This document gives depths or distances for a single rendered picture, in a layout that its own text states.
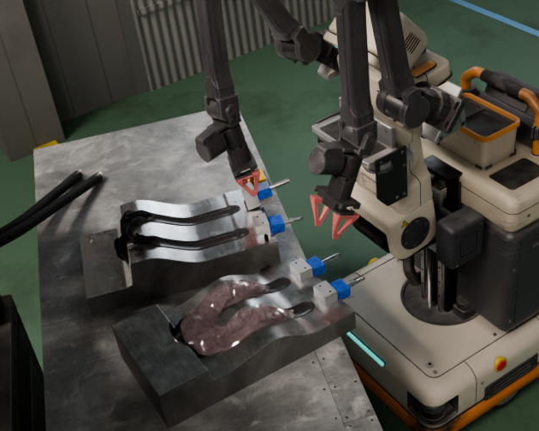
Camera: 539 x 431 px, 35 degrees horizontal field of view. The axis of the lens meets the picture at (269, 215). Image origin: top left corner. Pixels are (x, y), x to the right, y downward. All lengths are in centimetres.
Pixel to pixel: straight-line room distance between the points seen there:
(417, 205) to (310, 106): 216
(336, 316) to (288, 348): 14
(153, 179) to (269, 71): 230
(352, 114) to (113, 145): 117
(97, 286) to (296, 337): 56
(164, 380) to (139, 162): 106
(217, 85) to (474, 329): 118
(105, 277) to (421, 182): 87
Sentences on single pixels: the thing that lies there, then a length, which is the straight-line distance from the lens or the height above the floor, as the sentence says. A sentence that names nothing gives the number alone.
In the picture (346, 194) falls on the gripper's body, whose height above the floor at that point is 109.
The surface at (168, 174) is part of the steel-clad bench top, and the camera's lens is 267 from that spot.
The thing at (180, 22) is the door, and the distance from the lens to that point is 481.
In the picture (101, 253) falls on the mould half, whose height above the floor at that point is 86.
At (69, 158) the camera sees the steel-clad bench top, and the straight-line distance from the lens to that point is 287.
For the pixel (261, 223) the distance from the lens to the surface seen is 221.
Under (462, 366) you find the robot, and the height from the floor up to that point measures 28.
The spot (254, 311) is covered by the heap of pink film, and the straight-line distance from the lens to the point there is 196.
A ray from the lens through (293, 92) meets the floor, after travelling 463.
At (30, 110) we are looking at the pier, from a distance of 447.
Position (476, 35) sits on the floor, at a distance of 509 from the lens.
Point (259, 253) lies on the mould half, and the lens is 220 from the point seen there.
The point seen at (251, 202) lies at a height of 92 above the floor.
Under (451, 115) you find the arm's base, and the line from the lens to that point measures 207.
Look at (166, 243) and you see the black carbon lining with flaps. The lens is 222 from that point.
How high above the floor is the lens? 227
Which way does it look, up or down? 37 degrees down
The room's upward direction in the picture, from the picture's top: 8 degrees counter-clockwise
